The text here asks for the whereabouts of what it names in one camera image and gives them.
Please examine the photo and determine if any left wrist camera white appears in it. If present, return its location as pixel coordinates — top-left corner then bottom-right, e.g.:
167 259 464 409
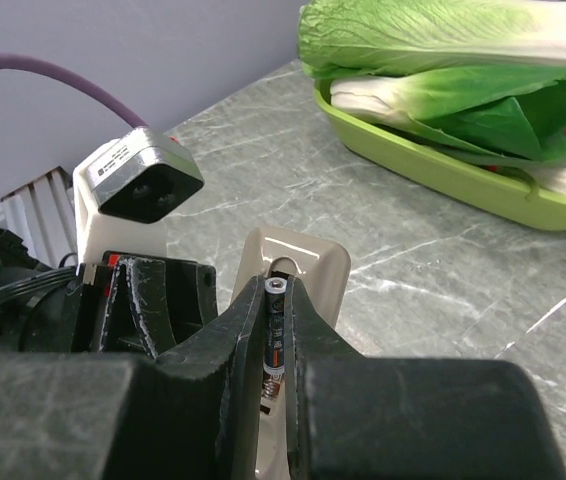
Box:
72 126 204 264

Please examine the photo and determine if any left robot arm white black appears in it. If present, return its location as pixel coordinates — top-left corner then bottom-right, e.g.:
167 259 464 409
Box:
0 228 218 358

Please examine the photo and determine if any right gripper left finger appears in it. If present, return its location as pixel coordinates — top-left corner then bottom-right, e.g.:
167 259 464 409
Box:
0 276 265 479

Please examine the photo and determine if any green plastic tray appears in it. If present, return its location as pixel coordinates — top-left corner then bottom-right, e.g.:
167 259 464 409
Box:
313 81 566 231

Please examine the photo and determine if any bok choy toy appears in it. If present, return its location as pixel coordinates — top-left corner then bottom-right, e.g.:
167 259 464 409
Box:
330 66 566 162

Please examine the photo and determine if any large napa cabbage toy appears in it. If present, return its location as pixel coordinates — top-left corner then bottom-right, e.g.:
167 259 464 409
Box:
297 1 566 77

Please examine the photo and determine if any black battery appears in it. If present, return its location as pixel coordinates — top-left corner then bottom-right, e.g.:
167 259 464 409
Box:
263 277 287 375

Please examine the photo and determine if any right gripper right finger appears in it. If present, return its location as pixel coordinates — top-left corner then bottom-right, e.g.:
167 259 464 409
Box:
282 277 566 480

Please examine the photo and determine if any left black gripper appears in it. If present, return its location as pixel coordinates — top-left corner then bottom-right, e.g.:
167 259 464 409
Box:
0 249 219 359

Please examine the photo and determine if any white remote control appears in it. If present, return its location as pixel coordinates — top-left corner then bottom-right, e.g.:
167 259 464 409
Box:
232 226 351 479

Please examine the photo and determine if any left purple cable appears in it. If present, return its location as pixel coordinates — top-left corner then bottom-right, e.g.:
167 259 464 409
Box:
0 53 147 132

